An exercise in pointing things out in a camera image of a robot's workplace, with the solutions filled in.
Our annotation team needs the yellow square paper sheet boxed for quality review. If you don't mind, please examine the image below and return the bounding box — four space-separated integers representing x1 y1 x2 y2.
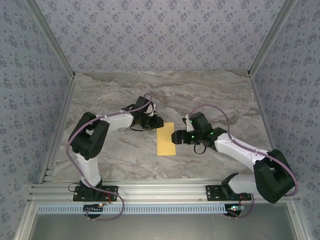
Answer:
156 122 177 156

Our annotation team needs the black adapter board with LED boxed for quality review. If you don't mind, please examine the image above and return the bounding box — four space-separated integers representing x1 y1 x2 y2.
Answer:
225 204 245 216
83 203 104 214

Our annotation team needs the grey metal panel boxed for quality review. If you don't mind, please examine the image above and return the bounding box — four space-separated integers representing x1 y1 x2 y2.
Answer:
14 199 310 240

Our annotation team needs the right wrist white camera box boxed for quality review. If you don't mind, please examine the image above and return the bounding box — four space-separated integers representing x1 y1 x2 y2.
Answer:
181 115 193 132

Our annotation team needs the left gripper thin black cable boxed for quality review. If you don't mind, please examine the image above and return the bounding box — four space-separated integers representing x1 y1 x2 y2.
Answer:
129 124 152 133

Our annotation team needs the gripper thin black cable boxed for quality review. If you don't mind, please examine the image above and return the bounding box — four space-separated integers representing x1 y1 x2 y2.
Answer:
194 143 209 155
129 124 152 133

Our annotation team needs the right gripper thin black cable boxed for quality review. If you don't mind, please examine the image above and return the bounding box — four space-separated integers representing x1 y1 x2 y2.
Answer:
194 143 209 155

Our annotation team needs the aluminium mounting rail beam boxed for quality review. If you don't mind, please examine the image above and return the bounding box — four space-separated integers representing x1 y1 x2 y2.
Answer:
27 178 301 203

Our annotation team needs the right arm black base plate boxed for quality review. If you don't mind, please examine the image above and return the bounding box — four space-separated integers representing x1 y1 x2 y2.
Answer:
204 184 252 202

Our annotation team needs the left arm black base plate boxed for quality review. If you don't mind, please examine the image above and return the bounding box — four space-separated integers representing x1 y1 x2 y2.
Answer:
72 185 119 202

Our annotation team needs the slotted grey cable duct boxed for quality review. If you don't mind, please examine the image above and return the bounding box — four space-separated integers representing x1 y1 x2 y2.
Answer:
36 203 230 215

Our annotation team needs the aluminium frame post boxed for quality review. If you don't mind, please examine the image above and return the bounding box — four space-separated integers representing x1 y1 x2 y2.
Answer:
246 0 300 79
24 0 76 79

